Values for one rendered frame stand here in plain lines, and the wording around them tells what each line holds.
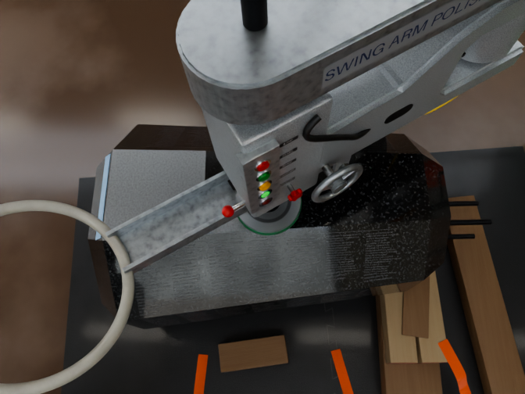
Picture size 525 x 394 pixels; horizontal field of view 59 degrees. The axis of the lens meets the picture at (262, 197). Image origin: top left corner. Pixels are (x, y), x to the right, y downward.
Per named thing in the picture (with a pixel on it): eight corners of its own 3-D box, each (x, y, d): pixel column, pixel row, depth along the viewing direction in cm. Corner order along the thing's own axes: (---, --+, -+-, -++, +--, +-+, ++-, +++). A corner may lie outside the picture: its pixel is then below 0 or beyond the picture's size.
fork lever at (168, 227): (317, 116, 138) (319, 108, 134) (353, 166, 132) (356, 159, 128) (105, 227, 126) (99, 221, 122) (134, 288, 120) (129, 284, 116)
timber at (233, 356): (223, 372, 212) (220, 372, 200) (221, 345, 216) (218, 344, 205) (288, 363, 212) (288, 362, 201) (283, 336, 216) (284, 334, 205)
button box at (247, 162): (274, 190, 112) (273, 134, 86) (280, 198, 111) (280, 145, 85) (245, 205, 111) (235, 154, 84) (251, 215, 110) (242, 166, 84)
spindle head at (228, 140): (323, 102, 136) (342, -17, 94) (366, 160, 129) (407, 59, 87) (216, 159, 130) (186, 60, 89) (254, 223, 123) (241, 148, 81)
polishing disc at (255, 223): (251, 162, 155) (251, 161, 154) (310, 185, 151) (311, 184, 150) (224, 217, 148) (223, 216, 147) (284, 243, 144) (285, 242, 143)
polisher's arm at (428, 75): (456, 41, 146) (537, -110, 101) (505, 93, 139) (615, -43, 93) (256, 148, 135) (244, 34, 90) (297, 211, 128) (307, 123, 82)
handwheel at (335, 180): (339, 156, 126) (347, 129, 112) (360, 185, 123) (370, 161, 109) (293, 182, 124) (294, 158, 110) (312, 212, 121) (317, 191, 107)
